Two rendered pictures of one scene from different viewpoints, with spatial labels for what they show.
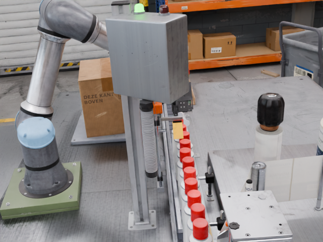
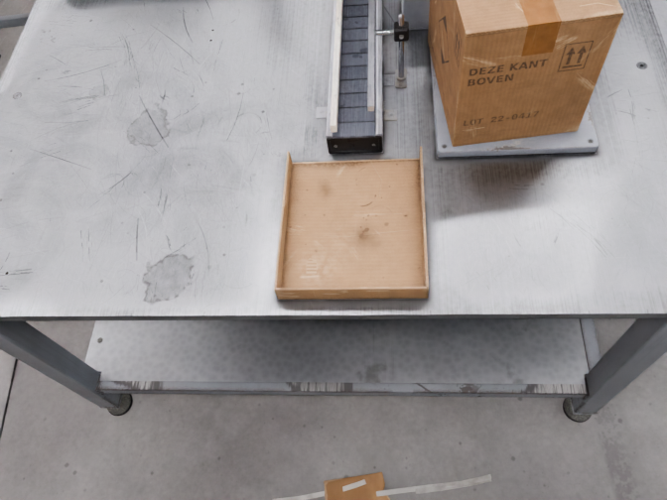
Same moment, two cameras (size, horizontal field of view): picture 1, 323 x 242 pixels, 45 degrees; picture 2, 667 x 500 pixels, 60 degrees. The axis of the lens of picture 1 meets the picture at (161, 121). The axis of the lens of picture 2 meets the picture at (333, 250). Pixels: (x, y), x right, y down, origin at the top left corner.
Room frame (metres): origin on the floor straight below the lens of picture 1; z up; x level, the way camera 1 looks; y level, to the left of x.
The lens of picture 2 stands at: (2.59, 0.03, 1.75)
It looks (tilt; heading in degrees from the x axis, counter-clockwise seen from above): 60 degrees down; 193
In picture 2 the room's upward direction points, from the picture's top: 12 degrees counter-clockwise
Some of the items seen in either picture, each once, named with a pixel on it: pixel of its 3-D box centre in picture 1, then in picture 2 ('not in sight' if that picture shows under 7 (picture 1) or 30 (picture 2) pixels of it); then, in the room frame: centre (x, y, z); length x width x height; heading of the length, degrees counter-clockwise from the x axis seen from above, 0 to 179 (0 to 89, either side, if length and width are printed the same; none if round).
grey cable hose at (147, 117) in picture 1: (149, 139); not in sight; (0.86, 0.03, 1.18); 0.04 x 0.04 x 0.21
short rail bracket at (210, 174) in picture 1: (209, 181); not in sight; (1.08, -0.15, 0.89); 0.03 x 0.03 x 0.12; 1
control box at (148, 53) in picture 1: (149, 55); not in sight; (0.91, 0.02, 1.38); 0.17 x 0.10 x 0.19; 56
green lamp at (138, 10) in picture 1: (139, 8); not in sight; (0.95, 0.04, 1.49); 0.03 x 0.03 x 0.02
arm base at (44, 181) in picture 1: (43, 170); not in sight; (1.17, 0.42, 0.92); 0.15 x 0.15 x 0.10
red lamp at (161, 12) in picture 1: (164, 9); not in sight; (0.91, -0.02, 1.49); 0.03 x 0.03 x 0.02
